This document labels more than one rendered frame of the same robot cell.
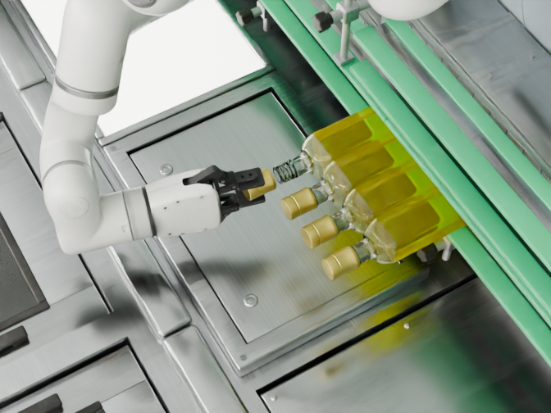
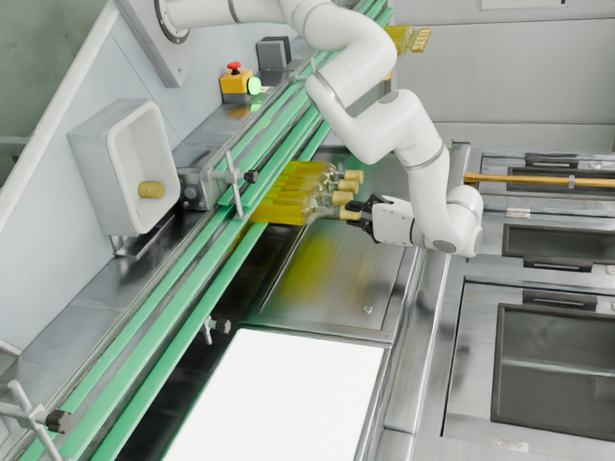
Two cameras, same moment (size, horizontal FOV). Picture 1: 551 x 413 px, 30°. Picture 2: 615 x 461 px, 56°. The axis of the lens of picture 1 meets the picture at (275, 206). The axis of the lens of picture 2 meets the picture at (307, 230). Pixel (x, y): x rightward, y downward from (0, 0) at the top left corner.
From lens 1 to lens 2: 1.93 m
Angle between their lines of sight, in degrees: 80
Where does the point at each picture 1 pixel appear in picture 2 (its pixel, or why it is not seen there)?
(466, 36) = (210, 144)
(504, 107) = (243, 122)
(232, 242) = (373, 259)
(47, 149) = (458, 225)
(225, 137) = (314, 306)
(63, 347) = (505, 273)
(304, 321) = not seen: hidden behind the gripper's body
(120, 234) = not seen: hidden behind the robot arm
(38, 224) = (472, 348)
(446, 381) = not seen: hidden behind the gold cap
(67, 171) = (459, 194)
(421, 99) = (263, 144)
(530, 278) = (304, 124)
